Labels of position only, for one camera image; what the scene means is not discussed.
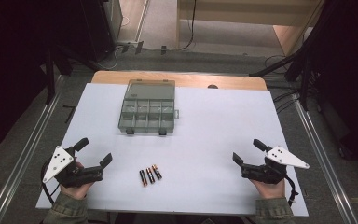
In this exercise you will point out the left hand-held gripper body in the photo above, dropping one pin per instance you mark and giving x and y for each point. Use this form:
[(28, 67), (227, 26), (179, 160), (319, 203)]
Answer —
[(74, 174)]

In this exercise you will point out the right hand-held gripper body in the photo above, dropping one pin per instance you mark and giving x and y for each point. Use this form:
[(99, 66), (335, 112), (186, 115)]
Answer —
[(268, 172)]

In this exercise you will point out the person's right hand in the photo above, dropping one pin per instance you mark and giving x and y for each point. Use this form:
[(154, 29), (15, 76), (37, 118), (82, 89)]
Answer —
[(270, 189)]

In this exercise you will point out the person's left hand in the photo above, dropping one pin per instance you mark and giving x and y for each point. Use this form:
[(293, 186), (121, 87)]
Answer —
[(76, 191)]

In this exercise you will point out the black and orange battery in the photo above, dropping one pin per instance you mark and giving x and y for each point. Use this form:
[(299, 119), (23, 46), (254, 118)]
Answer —
[(150, 175), (143, 177), (156, 172)]

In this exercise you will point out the white table cover sheet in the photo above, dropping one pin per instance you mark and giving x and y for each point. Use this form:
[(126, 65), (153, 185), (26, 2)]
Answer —
[(199, 140)]

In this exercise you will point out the clear grey plastic organizer box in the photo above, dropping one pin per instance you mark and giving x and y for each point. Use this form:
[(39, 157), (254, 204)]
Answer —
[(149, 112)]

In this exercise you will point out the black stand legs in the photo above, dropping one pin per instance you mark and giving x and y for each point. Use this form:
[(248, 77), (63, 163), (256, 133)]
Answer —
[(50, 77)]

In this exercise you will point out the black tripod legs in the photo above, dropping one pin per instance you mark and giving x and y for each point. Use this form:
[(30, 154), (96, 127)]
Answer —
[(295, 67)]

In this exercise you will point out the wooden table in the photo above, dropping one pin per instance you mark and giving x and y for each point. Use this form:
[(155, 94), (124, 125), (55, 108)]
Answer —
[(186, 80)]

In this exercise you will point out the black curtain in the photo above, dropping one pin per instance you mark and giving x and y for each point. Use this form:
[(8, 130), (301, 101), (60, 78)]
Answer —
[(9, 68), (351, 77)]

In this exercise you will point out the power strip with plugs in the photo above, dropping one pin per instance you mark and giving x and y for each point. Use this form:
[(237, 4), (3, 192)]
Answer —
[(132, 46)]

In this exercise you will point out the dark cabinet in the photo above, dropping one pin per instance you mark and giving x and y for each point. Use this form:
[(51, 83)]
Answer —
[(102, 28)]

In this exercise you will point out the metal floor rail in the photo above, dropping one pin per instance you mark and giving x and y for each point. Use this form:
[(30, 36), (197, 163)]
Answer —
[(21, 161), (326, 161)]

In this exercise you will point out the light wooden furniture frame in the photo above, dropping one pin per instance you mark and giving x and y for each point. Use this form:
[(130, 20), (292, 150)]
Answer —
[(230, 12)]

